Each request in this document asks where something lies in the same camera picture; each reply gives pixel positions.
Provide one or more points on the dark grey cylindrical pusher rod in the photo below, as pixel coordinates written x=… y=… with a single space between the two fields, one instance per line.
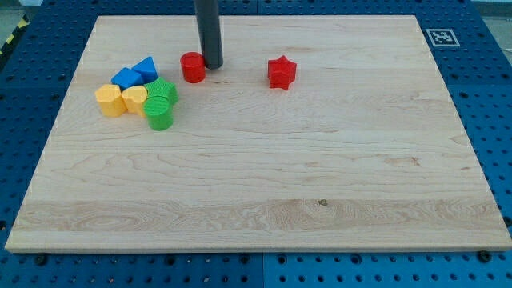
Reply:
x=208 y=21

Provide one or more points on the green star block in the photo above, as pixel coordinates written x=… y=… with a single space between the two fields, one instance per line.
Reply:
x=162 y=88

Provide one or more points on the red star block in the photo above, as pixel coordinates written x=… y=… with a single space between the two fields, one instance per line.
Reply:
x=281 y=72

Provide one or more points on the red cylinder block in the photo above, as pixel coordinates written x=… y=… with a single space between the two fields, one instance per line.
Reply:
x=193 y=67

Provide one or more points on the blue triangle block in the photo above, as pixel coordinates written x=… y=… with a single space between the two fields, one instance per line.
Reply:
x=147 y=69

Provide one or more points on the blue cube block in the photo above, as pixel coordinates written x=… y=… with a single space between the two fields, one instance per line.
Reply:
x=127 y=78

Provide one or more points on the green cylinder block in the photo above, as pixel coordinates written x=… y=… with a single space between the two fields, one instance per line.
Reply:
x=158 y=111

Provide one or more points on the yellow heart block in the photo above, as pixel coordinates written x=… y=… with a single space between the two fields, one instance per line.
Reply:
x=134 y=98

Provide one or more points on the yellow hexagon block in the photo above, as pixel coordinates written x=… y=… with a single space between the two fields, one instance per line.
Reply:
x=110 y=101

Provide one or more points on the black yellow hazard tape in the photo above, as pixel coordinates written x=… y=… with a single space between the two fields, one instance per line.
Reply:
x=15 y=36

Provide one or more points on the light wooden board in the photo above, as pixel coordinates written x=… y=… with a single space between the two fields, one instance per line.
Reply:
x=364 y=152

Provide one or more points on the white fiducial marker tag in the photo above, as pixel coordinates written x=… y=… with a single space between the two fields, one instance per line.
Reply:
x=442 y=37

